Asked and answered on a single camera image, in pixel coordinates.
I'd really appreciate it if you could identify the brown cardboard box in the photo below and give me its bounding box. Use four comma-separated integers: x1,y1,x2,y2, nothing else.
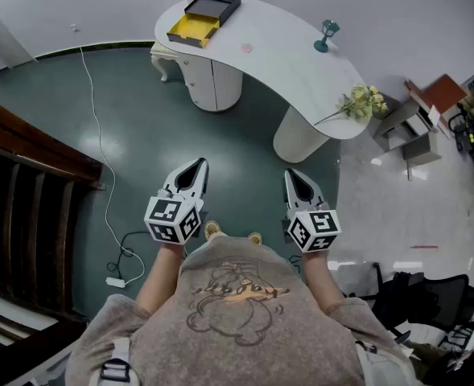
404,73,469,128

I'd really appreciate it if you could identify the black office chair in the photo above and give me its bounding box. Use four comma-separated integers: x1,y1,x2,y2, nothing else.
371,261,474,337

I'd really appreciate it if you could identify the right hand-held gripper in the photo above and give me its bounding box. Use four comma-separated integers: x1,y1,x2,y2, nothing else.
281,168,342,253

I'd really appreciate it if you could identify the white backpack strap with buckle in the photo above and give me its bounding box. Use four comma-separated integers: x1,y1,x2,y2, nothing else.
99,338,139,386

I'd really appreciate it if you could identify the black box with yellow drawer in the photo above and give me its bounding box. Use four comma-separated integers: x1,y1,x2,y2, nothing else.
166,0,242,48

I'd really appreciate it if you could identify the person's grey printed shirt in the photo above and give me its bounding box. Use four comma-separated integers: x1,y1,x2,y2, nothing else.
65,233,417,386

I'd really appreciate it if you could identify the white ribbed table pedestal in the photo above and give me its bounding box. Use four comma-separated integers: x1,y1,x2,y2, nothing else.
272,105,330,164
178,50,244,113

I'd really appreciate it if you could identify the black floor cable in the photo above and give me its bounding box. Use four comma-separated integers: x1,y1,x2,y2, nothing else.
106,231,153,281

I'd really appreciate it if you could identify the grey open cabinet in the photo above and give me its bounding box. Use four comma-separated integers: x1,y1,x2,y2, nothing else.
373,94,443,168

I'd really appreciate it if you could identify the dark wooden furniture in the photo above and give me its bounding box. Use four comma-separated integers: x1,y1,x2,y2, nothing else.
0,90,107,377

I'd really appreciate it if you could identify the yellow flower bouquet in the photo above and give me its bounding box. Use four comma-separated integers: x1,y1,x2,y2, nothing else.
315,83,390,126

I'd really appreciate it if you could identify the person's left forearm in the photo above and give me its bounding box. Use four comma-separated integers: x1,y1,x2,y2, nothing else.
134,241,188,315

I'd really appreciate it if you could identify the white floor cable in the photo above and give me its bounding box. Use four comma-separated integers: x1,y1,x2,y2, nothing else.
78,45,146,285

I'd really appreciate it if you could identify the white curved table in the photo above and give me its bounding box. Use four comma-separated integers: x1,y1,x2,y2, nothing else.
155,0,373,140

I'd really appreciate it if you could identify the person's right forearm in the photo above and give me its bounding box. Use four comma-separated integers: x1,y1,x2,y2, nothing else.
300,249,348,313

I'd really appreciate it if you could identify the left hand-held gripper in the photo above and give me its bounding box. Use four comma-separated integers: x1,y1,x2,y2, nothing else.
143,158,210,245

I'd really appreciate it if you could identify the person's left tan shoe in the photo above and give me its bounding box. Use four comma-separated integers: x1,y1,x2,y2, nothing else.
204,220,223,240

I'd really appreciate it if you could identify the cream carved stool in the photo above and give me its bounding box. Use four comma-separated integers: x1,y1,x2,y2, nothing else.
150,40,181,83

